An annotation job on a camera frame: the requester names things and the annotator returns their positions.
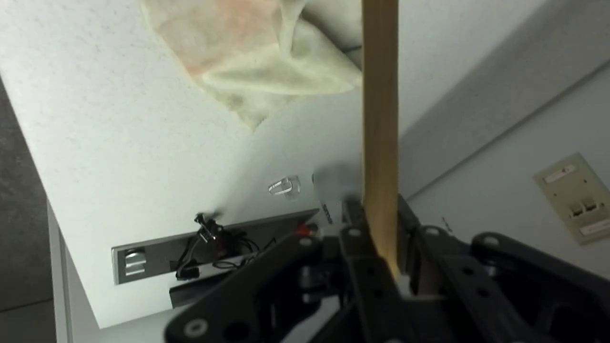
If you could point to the clear plastic water bottle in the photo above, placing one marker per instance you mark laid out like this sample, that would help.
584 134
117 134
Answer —
332 181

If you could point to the cream crumpled cloth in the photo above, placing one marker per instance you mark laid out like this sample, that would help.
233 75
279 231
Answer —
260 56

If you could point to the black induction cooktop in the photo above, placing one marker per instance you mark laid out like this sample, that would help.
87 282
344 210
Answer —
159 256

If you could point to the crumpled clear plastic wrapper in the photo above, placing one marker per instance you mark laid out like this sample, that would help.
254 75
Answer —
287 187

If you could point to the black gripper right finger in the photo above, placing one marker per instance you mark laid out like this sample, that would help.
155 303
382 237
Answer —
500 290

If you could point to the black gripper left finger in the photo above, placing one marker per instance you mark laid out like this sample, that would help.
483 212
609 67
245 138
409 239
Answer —
287 284

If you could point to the beige wall switch plate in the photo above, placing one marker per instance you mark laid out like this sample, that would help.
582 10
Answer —
578 197

